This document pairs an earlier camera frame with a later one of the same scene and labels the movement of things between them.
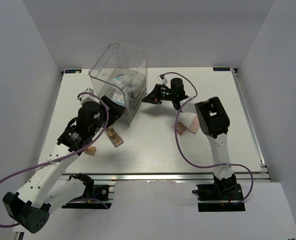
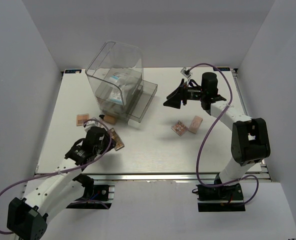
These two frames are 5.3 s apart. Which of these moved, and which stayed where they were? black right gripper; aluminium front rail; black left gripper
Moved: black left gripper; black right gripper
Stayed: aluminium front rail
